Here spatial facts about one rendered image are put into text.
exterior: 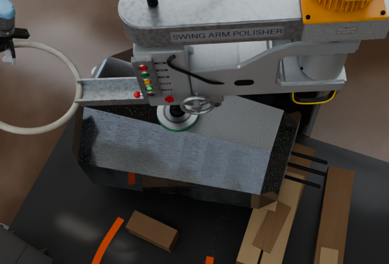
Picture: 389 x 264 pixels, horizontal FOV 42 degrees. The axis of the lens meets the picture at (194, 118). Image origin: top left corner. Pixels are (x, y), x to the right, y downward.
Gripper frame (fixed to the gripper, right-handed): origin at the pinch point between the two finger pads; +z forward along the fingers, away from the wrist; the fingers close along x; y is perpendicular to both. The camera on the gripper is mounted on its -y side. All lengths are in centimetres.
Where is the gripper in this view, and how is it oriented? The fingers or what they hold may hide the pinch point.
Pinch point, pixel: (8, 52)
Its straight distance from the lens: 259.3
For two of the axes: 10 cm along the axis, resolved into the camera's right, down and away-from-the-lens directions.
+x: 4.8, 8.3, -2.6
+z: -3.1, 4.4, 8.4
